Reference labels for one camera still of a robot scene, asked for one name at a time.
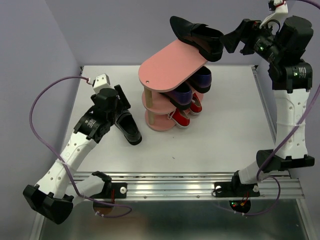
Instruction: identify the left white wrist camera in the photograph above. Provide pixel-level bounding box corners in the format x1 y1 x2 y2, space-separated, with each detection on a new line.
92 73 112 94

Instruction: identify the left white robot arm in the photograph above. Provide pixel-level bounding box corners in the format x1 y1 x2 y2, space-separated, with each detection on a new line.
22 85 131 225

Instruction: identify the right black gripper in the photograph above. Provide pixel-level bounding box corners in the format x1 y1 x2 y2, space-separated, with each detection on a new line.
219 17 285 65

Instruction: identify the purple loafer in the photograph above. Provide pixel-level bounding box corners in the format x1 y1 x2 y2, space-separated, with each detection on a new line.
186 66 212 94
160 82 193 111

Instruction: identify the pink three-tier shoe shelf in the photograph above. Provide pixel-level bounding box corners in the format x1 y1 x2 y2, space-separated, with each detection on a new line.
138 40 207 132

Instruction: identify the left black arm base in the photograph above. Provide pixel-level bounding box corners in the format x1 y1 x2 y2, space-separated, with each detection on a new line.
92 171 128 200

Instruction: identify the black loafer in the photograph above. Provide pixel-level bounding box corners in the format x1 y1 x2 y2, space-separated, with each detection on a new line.
114 110 142 146
169 16 224 62

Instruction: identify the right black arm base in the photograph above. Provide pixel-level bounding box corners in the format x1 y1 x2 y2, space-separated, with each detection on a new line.
211 171 260 198

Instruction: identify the red sneaker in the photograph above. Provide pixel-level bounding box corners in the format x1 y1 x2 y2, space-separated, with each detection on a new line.
167 108 190 129
189 93 203 115

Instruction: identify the aluminium mounting rail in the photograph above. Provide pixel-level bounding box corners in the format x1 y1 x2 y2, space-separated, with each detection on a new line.
105 172 305 202

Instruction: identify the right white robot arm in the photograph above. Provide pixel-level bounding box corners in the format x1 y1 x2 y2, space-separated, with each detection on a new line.
220 16 315 195

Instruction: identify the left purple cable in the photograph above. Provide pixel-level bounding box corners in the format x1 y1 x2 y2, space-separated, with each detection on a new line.
29 76 133 218

